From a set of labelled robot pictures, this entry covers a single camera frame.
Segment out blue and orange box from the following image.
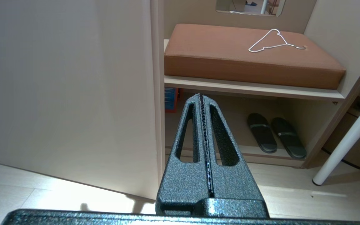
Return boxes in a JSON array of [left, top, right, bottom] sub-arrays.
[[164, 87, 184, 113]]

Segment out white table leg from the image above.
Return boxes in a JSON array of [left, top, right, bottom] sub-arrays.
[[312, 91, 360, 186]]

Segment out white wire clothes hanger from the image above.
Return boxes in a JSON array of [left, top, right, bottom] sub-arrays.
[[248, 29, 306, 53]]

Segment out brown seat cushion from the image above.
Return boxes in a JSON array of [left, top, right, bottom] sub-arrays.
[[164, 23, 347, 90]]

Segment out black slipper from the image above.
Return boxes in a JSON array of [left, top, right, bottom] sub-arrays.
[[271, 117, 307, 159], [247, 112, 278, 153]]

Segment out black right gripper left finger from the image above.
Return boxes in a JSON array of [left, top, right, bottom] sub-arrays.
[[156, 94, 213, 216]]

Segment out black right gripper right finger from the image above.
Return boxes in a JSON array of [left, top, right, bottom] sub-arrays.
[[199, 95, 269, 218]]

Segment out rounded wall mirror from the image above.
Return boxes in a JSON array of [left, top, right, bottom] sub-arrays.
[[216, 0, 285, 17]]

